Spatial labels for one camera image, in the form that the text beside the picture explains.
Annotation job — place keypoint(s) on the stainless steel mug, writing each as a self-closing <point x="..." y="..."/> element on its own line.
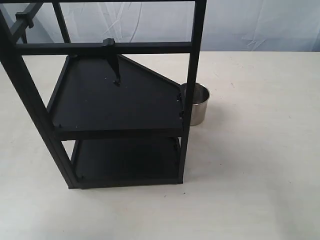
<point x="199" y="104"/>

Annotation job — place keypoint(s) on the black metal shelf rack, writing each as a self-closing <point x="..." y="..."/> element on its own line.
<point x="101" y="135"/>

